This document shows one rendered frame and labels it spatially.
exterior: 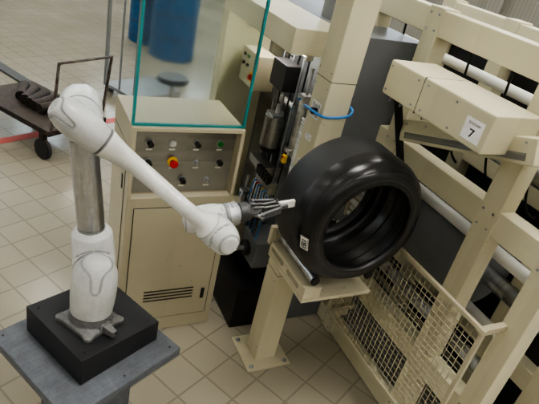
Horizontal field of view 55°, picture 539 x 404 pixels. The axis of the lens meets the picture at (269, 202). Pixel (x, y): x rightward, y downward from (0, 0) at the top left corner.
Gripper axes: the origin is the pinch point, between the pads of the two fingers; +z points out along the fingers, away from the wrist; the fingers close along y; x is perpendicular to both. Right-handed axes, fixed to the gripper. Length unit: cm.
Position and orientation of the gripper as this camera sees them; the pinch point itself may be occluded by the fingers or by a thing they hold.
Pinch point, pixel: (286, 204)
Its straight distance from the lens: 202.3
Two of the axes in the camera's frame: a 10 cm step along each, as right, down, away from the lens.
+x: -0.8, 8.4, 5.4
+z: 9.1, -1.6, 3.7
